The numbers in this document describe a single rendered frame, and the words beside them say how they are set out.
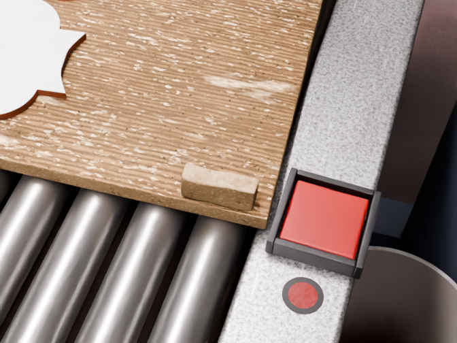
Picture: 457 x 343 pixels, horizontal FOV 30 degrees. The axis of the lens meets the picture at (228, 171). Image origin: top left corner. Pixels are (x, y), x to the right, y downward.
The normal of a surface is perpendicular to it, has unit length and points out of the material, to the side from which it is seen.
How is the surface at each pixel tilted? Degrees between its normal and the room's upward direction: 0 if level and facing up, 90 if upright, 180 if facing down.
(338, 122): 0
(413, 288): 87
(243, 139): 0
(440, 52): 0
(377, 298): 87
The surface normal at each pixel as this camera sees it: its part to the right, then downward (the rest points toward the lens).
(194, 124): 0.06, -0.60
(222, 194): -0.18, 0.76
